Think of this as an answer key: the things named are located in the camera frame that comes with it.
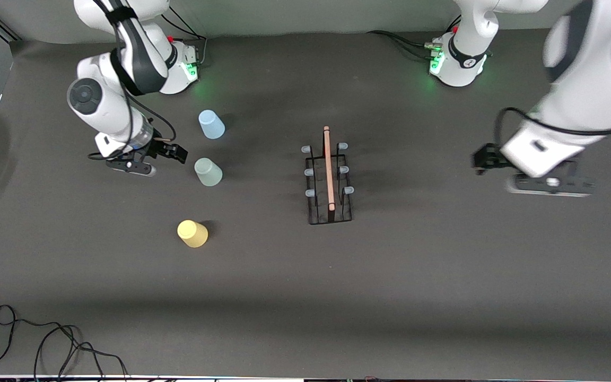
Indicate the dark grey table mat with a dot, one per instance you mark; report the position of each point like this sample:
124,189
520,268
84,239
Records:
337,297

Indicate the pale green plastic cup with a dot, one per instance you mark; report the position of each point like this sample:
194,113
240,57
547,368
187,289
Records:
208,173

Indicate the light blue plastic cup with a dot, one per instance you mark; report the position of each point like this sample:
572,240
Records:
211,126

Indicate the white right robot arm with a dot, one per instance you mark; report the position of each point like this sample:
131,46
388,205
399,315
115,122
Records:
98,106

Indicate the yellow plastic cup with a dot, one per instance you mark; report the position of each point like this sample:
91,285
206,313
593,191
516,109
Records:
193,234

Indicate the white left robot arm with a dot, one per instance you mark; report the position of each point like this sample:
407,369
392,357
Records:
464,58

